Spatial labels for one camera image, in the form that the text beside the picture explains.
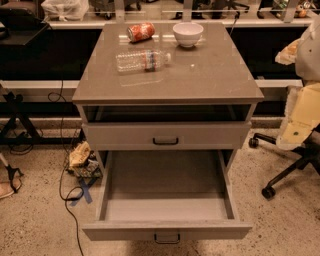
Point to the black top drawer handle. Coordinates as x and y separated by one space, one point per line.
165 142

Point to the closed grey top drawer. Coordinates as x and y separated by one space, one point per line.
192 135

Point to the grey drawer cabinet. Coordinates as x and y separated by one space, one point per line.
208 82

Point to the snack bags pile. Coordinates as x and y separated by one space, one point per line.
82 162

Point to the grey drawer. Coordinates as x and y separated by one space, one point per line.
192 135
166 192

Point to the black tripod stand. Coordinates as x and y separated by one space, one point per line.
15 105

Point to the black drawer handle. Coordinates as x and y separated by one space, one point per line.
165 142
167 239

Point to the blue tape cross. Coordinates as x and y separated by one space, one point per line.
85 185

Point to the white plastic bag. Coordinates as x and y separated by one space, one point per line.
65 10

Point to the black middle drawer handle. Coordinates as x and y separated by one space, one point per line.
167 239

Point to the black office chair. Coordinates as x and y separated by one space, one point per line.
279 169

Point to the clear plastic water bottle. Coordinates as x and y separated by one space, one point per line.
143 60

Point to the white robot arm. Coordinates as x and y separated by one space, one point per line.
307 63

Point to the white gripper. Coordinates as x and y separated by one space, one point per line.
308 60

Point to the white bowl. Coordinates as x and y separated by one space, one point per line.
187 34

